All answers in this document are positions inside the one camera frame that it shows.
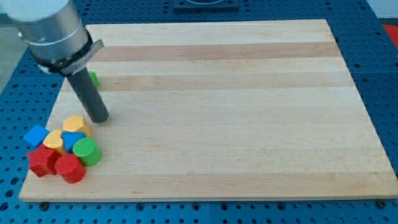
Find green cylinder block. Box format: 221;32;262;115
72;137;102;167

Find dark square mounting plate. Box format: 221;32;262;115
173;0;239;11

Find blue triangle block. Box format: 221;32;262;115
62;132;86;153

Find red star block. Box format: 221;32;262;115
27;144;61;177

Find blue cube block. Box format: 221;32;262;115
22;125;50;147

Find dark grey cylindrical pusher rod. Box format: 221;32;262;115
67;68;109;123

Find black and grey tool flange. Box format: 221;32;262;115
30;30;104;76

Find light wooden board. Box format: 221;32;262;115
19;19;397;202

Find red cylinder block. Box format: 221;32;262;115
55;154;86;184

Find yellow hexagon block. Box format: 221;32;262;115
63;115;91;137

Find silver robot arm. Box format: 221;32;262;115
1;0;109;123

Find yellow heart block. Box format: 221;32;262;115
43;129;67;155

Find green star block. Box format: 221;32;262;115
88;71;100;87

